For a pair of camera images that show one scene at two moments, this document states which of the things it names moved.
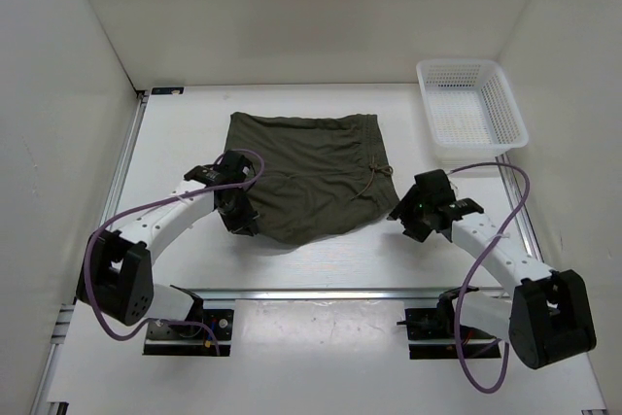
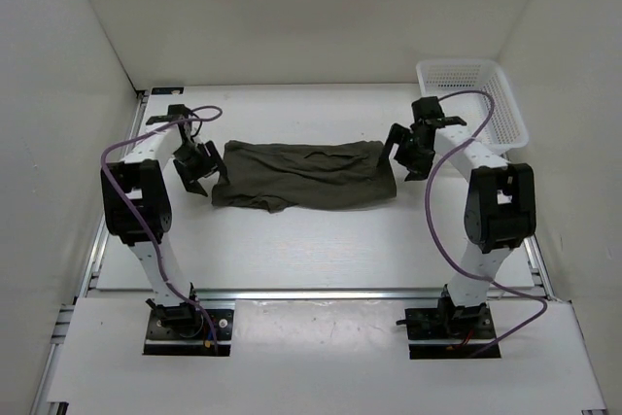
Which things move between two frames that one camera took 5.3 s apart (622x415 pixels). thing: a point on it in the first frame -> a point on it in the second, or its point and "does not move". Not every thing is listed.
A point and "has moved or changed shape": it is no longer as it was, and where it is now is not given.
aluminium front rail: (339, 293) does not move
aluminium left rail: (138, 113) does not move
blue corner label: (167, 90) does not move
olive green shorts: (321, 174) has moved or changed shape
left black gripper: (244, 224) -> (190, 181)
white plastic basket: (471, 110) does not move
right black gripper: (403, 211) -> (420, 168)
